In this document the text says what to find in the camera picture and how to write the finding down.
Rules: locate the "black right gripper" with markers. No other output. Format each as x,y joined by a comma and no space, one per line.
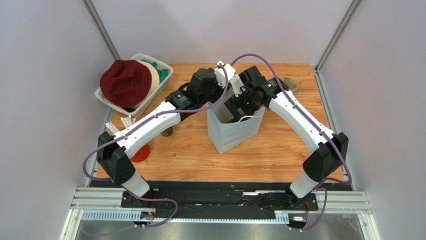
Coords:
235,108

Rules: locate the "white paper bag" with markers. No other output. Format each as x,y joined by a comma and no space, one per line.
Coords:
225,131

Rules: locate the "stack of black cups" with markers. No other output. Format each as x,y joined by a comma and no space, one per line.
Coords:
168,132

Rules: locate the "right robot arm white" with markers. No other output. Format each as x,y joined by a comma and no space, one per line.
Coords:
328,149

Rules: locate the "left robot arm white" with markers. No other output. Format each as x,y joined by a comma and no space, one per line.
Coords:
114,152

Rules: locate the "brown pulp cup carrier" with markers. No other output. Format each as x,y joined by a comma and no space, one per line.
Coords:
292,85

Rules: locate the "green cloth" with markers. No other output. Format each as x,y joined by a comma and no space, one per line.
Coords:
162,72

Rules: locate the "beige hat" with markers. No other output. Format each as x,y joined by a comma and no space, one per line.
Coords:
154,79

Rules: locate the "white plastic basket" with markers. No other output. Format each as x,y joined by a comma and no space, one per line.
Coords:
137,110

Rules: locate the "red cup with straws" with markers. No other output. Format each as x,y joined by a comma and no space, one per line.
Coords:
142,154

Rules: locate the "dark red bucket hat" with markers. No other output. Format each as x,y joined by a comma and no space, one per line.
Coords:
126,83

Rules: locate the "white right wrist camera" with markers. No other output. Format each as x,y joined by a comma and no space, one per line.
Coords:
237,85

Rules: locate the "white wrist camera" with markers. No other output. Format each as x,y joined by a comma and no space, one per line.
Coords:
237,85
224,72

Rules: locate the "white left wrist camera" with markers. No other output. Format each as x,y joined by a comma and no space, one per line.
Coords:
224,72

